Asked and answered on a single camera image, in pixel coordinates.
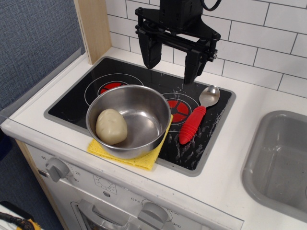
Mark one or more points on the grey oven door handle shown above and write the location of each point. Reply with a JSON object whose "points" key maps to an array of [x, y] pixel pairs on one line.
{"points": [[105, 217]]}

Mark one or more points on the grey plastic sink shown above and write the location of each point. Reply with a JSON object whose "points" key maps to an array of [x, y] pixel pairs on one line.
{"points": [[275, 173]]}

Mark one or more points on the wooden side post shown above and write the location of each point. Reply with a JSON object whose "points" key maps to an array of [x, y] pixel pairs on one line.
{"points": [[94, 25]]}

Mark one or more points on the grey oven knob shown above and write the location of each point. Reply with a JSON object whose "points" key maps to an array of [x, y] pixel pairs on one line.
{"points": [[57, 169], [153, 215]]}

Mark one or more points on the yellow sponge cloth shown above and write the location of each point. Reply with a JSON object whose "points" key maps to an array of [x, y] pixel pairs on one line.
{"points": [[145, 162]]}

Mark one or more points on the stainless steel pot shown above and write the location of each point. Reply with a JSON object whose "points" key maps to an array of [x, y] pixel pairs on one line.
{"points": [[146, 113]]}

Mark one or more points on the beige potato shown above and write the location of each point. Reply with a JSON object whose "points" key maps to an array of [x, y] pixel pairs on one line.
{"points": [[111, 127]]}

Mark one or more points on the grey right oven knob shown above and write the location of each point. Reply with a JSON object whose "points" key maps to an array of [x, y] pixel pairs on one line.
{"points": [[153, 215]]}

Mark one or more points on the black toy stovetop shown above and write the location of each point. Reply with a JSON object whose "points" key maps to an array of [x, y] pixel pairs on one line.
{"points": [[189, 159]]}

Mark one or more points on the red handled metal spoon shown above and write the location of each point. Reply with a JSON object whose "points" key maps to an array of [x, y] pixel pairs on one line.
{"points": [[208, 97]]}

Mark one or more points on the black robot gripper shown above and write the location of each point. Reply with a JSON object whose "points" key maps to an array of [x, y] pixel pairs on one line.
{"points": [[177, 24]]}

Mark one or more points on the yellow black object bottom left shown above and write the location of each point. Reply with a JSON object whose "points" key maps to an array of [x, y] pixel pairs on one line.
{"points": [[22, 224]]}

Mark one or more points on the grey left oven knob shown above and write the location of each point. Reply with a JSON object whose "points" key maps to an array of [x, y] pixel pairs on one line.
{"points": [[57, 169]]}

